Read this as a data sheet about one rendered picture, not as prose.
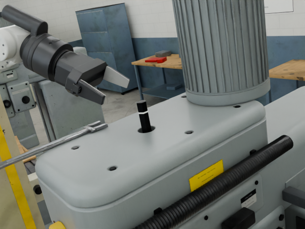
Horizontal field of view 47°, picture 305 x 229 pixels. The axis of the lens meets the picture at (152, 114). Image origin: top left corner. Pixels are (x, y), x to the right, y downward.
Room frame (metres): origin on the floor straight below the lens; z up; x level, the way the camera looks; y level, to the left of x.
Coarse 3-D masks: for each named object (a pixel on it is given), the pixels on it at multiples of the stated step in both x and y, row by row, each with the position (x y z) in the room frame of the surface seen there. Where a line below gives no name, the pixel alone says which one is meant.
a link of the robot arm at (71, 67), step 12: (36, 48) 0.73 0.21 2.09; (48, 48) 0.73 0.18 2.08; (60, 48) 0.73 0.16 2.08; (72, 48) 0.78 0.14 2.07; (36, 60) 0.73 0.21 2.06; (48, 60) 0.72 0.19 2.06; (60, 60) 0.71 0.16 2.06; (72, 60) 0.72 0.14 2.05; (84, 60) 0.74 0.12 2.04; (96, 60) 0.75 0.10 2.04; (36, 72) 0.74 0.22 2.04; (48, 72) 0.72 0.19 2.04; (60, 72) 0.70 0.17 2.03; (72, 72) 0.68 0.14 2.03; (84, 72) 0.68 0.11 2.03; (96, 72) 0.73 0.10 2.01; (60, 84) 0.71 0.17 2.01; (72, 84) 0.67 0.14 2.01; (96, 84) 0.75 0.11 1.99
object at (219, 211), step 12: (252, 180) 0.68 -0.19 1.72; (240, 192) 0.65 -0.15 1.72; (252, 192) 0.67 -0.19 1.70; (216, 204) 0.61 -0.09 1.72; (228, 204) 0.63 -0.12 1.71; (240, 204) 0.65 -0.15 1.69; (252, 204) 0.67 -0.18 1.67; (204, 216) 0.59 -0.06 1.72; (216, 216) 0.60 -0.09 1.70; (228, 216) 0.62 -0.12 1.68; (180, 228) 0.56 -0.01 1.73; (192, 228) 0.57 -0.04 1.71; (204, 228) 0.58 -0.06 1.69; (216, 228) 0.60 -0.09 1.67
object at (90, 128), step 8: (88, 128) 0.73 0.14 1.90; (96, 128) 0.72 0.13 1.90; (64, 136) 0.70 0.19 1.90; (72, 136) 0.70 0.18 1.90; (48, 144) 0.68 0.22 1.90; (56, 144) 0.68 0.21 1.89; (32, 152) 0.65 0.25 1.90; (40, 152) 0.66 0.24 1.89; (8, 160) 0.63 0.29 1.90; (16, 160) 0.63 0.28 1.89; (0, 168) 0.61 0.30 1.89
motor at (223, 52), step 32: (192, 0) 0.75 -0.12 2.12; (224, 0) 0.72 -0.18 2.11; (256, 0) 0.75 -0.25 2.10; (192, 32) 0.76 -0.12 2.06; (224, 32) 0.72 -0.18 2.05; (256, 32) 0.73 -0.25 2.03; (192, 64) 0.76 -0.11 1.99; (224, 64) 0.72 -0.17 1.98; (256, 64) 0.74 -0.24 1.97; (192, 96) 0.77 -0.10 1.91; (224, 96) 0.72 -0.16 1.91; (256, 96) 0.73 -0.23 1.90
